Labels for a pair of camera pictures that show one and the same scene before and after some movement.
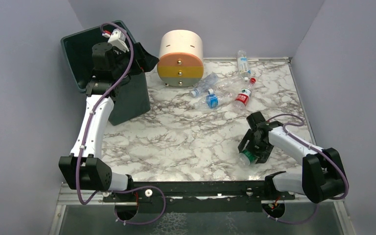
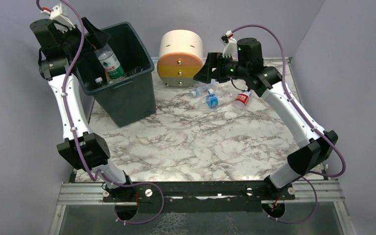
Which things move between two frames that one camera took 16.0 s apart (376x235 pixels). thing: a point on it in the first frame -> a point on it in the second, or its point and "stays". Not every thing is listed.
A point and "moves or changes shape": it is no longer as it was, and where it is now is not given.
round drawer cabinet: x=181 y=61 stays
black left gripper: x=139 y=58 -> x=79 y=37
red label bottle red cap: x=243 y=99 stays
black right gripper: x=256 y=148 -> x=219 y=65
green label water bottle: x=246 y=158 moves or changes shape
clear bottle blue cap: x=205 y=84 stays
